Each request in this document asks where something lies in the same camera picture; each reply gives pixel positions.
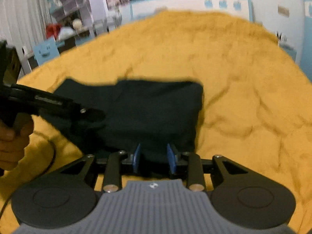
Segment white and blue headboard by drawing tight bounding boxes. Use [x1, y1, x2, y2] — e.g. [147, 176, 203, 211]
[130, 0, 254, 24]

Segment yellow quilt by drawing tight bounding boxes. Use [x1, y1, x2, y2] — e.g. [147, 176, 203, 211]
[0, 10, 312, 234]

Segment white plastic bag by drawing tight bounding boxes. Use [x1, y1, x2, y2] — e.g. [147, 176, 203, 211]
[58, 27, 75, 38]

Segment white and blue desk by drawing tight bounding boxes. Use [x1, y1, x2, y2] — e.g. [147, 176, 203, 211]
[22, 29, 96, 72]

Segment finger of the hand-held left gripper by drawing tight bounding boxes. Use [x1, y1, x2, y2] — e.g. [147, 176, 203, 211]
[72, 107, 106, 128]

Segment black cable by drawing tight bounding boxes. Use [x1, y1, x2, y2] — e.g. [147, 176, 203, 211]
[0, 132, 57, 225]

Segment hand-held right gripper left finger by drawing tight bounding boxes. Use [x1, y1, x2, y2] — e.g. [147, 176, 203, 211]
[60, 143, 142, 192]

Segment red bag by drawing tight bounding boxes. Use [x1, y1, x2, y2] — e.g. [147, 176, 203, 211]
[46, 24, 63, 38]

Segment person's left hand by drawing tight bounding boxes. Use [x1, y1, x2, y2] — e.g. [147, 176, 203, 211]
[0, 119, 34, 170]

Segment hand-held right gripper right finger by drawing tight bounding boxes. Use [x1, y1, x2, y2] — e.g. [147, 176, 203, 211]
[166, 143, 246, 192]

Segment white curtain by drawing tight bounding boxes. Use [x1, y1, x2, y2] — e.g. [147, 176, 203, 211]
[0, 0, 53, 78]

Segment white and blue shelf unit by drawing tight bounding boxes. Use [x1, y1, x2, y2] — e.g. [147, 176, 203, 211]
[49, 0, 96, 37]

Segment wall switch plate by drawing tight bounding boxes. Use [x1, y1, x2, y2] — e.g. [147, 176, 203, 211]
[278, 5, 290, 18]

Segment blue smiley chair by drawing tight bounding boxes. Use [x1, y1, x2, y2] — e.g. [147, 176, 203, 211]
[33, 38, 60, 66]

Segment blue nightstand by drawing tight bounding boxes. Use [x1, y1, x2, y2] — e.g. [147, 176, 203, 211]
[279, 43, 298, 63]

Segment black pants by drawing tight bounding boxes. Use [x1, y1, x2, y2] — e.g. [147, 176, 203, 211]
[40, 77, 204, 176]

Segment grey chair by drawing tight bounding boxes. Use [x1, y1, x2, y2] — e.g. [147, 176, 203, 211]
[108, 13, 123, 31]
[94, 19, 109, 35]

